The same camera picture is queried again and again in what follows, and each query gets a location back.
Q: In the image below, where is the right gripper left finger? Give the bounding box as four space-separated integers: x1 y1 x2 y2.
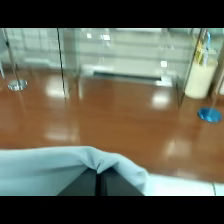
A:
56 167 98 197

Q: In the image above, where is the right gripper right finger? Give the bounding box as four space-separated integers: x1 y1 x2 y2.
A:
99 166 145 197

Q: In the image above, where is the light blue shirt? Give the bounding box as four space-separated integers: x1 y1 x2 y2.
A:
0 145 150 197

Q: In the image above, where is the pale round bin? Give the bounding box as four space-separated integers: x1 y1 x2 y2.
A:
184 59 218 100

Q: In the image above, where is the post with blue round foot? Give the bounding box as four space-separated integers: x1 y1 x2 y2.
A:
197 39 224 124

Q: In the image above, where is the silver post with round foot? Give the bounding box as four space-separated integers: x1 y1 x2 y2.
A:
2 28 29 92

